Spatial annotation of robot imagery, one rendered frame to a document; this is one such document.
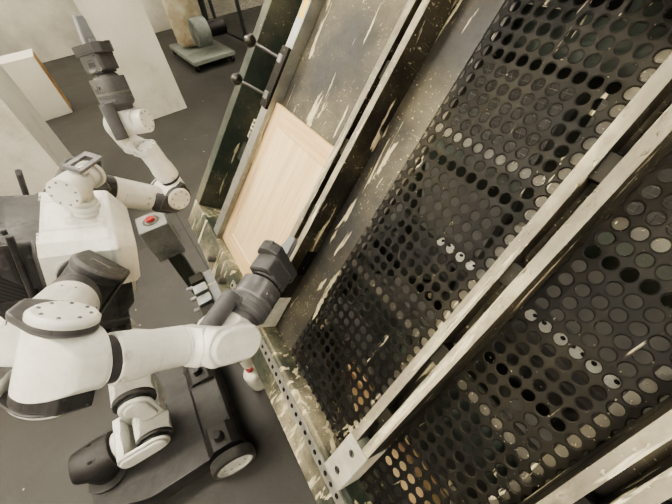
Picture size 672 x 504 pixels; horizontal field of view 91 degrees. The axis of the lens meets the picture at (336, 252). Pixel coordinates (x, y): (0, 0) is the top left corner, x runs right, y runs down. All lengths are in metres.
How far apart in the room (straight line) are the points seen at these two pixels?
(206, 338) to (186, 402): 1.36
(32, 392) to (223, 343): 0.23
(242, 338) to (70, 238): 0.46
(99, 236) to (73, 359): 0.43
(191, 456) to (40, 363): 1.36
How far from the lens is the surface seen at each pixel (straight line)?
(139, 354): 0.55
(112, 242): 0.89
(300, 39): 1.24
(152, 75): 5.02
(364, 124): 0.80
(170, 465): 1.88
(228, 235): 1.37
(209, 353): 0.59
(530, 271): 0.56
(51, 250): 0.90
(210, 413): 1.84
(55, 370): 0.54
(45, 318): 0.52
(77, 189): 0.88
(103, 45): 1.14
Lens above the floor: 1.80
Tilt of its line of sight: 48 degrees down
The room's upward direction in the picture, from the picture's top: 8 degrees counter-clockwise
